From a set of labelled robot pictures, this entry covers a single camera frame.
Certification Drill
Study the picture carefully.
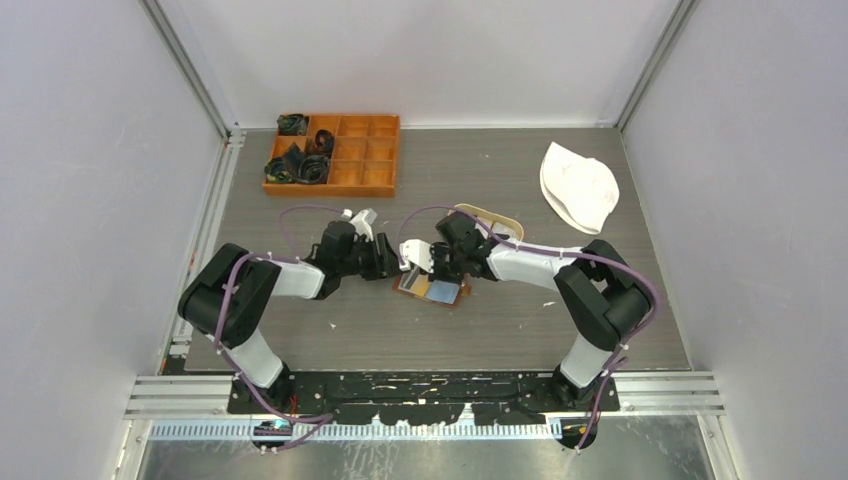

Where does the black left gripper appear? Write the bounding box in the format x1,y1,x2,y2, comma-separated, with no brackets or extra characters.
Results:
338,233,406,281

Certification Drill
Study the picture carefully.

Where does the orange leather card holder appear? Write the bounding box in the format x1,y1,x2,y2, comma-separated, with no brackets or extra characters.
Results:
393,272,471,307

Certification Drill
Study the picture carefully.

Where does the gold card black stripe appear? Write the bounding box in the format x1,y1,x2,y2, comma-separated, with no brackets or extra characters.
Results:
398,270,431,297

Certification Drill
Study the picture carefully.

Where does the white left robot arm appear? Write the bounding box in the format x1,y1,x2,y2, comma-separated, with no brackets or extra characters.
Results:
177,221,400,413

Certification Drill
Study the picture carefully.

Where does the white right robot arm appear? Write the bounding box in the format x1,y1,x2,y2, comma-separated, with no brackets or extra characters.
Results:
428,211,657,411

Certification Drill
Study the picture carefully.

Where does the silver VIP card in tray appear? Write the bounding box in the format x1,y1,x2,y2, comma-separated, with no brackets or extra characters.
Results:
490,222,517,238

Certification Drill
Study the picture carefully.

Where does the beige oval tray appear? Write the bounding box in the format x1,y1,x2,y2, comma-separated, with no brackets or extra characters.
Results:
456,203,525,241

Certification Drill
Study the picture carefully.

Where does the orange wooden compartment organizer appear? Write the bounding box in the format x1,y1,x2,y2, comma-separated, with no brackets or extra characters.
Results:
262,113,401,198

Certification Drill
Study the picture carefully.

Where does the black rolled belt lower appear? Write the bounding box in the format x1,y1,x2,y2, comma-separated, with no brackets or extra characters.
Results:
297,155,331,185

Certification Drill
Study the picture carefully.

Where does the black rolled belt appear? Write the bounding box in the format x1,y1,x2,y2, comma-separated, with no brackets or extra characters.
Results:
312,129,335,158
297,155,331,185

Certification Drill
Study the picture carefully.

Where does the black rolled belt centre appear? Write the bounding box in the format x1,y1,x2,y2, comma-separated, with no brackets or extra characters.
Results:
312,129,335,158

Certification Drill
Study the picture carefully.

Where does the white bucket hat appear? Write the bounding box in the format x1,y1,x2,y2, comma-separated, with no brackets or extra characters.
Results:
539,142,620,235

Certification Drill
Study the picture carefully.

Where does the dark rolled belt top-left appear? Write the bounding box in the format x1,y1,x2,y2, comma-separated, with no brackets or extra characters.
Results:
276,113,309,136

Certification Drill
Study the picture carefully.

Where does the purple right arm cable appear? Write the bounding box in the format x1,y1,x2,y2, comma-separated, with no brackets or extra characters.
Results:
396,203,664,452

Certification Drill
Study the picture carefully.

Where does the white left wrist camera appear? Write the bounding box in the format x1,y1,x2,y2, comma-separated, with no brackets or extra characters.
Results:
341,208,377,241

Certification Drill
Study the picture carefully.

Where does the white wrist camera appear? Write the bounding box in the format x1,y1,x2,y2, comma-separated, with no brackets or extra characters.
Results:
398,239,434,273
341,208,377,241

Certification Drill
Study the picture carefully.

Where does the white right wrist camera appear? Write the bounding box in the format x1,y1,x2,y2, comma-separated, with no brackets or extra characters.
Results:
398,239,434,273

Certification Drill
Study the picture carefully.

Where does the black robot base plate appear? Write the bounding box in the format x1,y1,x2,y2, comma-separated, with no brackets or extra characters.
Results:
262,371,620,426

